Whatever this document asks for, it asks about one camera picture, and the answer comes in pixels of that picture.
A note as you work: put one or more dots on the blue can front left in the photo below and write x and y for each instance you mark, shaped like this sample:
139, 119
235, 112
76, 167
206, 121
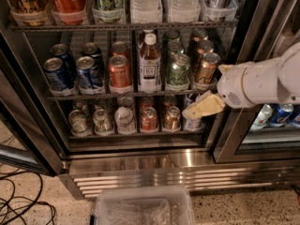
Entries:
57, 74

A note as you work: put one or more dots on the clear water bottle right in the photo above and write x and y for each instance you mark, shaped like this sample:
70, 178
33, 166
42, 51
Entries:
182, 11

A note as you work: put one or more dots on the bottle bottom shelf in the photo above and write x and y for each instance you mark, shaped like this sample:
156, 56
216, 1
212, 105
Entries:
191, 125

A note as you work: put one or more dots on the orange can front middle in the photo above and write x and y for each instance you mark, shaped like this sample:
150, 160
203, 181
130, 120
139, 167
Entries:
120, 75

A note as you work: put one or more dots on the gold can middle shelf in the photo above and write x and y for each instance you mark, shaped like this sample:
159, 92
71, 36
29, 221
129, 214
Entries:
205, 69

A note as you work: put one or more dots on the stainless steel fridge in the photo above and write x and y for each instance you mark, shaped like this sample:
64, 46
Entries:
95, 142

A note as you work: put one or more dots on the right glass fridge door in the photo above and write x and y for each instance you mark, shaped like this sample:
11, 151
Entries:
266, 29

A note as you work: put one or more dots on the blue can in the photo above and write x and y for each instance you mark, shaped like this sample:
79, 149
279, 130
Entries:
57, 74
90, 80

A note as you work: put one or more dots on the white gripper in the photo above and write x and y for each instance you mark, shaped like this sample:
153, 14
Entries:
231, 85

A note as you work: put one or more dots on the clear water bottle left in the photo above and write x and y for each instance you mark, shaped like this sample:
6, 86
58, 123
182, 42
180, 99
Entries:
145, 11

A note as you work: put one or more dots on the tea bottle white cap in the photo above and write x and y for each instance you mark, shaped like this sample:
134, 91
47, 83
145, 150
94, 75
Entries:
149, 65

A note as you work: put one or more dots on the green can middle shelf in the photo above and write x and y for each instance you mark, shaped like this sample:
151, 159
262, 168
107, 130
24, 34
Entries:
177, 73

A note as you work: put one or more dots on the copper can bottom shelf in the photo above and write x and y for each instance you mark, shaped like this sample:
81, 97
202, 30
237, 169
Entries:
171, 120

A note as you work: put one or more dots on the red coca cola can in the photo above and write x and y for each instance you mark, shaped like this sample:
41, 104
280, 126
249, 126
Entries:
69, 12

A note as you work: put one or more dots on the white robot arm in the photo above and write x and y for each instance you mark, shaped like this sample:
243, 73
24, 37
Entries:
246, 85

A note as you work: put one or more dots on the yellow can top shelf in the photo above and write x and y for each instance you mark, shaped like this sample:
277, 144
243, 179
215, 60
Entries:
30, 10

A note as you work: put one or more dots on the clear plastic bin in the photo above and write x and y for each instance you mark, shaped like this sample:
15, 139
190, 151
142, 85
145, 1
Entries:
167, 205

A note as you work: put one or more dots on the clear water bottle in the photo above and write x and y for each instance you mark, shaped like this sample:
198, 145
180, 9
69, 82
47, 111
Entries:
182, 11
145, 11

